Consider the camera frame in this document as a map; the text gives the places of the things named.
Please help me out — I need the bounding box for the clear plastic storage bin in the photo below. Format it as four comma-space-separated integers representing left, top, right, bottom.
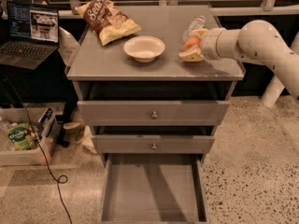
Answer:
0, 107, 61, 166

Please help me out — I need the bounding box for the grey drawer cabinet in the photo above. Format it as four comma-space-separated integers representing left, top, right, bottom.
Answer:
64, 5, 247, 224

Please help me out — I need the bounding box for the grey top drawer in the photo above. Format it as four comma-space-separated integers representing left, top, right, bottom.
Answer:
78, 101, 229, 126

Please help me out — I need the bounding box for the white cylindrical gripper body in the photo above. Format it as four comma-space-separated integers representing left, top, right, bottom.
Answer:
200, 28, 224, 60

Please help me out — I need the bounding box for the black cable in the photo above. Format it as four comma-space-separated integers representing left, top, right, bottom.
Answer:
2, 77, 74, 224

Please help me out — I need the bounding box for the clear plastic water bottle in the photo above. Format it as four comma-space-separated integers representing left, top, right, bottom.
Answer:
181, 16, 206, 42

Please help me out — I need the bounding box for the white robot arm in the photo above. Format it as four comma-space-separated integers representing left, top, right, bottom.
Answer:
178, 20, 299, 100

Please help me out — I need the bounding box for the black open laptop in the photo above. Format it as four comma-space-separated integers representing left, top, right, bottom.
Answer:
0, 1, 59, 69

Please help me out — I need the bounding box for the white bowl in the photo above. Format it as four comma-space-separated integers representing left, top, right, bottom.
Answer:
123, 35, 165, 63

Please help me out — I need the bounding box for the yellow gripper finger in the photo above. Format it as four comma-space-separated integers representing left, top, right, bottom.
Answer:
189, 28, 208, 39
178, 45, 204, 63

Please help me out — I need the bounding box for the grey middle drawer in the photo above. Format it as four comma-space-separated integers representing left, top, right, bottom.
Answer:
92, 134, 215, 154

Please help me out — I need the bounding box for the green snack bag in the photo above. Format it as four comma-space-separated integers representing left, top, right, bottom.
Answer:
6, 123, 37, 150

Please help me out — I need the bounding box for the grey open bottom drawer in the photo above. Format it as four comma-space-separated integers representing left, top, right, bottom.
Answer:
97, 154, 210, 224

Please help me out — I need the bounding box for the orange fruit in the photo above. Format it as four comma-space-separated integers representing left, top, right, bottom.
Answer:
183, 36, 201, 51

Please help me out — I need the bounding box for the yellow brown chip bag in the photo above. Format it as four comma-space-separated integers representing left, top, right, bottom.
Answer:
75, 0, 141, 46

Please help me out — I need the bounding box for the white paper bag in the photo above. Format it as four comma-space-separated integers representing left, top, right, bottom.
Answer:
58, 27, 79, 66

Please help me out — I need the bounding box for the beige shoe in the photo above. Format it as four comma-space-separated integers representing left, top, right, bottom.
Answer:
63, 121, 81, 131

